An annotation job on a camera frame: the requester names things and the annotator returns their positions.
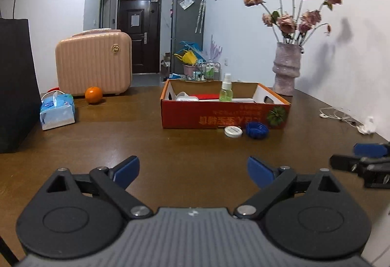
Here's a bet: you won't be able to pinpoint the pink flower pot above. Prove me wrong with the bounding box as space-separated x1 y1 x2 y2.
182 63 197 77

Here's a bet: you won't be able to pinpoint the interior door frame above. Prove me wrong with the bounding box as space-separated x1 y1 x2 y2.
100 0 112 30

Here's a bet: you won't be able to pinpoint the pink hard suitcase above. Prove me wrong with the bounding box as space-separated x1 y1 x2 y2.
55 28 133 97

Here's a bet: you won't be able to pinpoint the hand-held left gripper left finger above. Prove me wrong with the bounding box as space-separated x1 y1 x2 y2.
46 156 153 219

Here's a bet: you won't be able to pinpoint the grey refrigerator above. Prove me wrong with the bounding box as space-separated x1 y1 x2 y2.
171 0 204 75

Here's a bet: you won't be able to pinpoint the bunch of dried pink roses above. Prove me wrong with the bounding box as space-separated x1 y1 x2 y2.
242 0 344 48

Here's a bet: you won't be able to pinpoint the green clear spray bottle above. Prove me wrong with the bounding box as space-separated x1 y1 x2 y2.
219 73 233 102

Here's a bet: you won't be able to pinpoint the orange fruit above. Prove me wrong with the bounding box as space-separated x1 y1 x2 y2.
85 87 103 104

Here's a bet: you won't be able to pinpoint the orange red cardboard box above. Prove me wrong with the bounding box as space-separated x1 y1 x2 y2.
160 79 291 130

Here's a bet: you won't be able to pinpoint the blue plastic item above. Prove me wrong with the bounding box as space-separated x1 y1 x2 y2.
179 41 202 54

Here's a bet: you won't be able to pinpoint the yellow watering can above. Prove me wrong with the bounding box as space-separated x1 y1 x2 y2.
174 50 198 66

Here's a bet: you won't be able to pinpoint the pink textured vase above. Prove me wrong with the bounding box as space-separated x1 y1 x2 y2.
272 42 304 96

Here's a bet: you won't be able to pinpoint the white earphone cable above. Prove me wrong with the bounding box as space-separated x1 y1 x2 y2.
319 107 364 130

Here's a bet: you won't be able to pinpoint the white lid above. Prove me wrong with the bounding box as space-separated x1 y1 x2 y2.
224 126 243 138

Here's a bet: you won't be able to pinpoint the blue ribbed lid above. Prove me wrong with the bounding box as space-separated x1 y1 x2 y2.
245 122 270 140

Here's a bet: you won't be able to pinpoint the white plug adapter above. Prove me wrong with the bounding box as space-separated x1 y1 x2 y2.
362 116 376 134

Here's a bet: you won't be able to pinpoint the black paper bag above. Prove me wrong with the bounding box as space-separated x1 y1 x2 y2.
0 0 42 154

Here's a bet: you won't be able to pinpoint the dark brown entrance door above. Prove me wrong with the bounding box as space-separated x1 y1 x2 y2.
117 0 162 74

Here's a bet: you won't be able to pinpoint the blue tissue pack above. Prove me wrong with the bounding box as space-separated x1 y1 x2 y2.
39 92 76 131

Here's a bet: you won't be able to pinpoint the white folded umbrella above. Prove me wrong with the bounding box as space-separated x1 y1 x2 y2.
195 0 205 33

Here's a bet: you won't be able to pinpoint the white squeeze tube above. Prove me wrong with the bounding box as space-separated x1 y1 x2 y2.
175 91 200 102

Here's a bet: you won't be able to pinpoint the purple decorative branches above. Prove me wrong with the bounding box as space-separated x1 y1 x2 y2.
207 35 223 62

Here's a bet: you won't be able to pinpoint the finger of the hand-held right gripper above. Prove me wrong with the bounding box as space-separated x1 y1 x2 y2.
330 155 390 189
353 142 390 158

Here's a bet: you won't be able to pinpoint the wire rack with bottles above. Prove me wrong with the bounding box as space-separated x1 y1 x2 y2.
195 58 221 81

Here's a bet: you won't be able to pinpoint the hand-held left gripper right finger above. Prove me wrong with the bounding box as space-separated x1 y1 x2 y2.
233 157 342 220

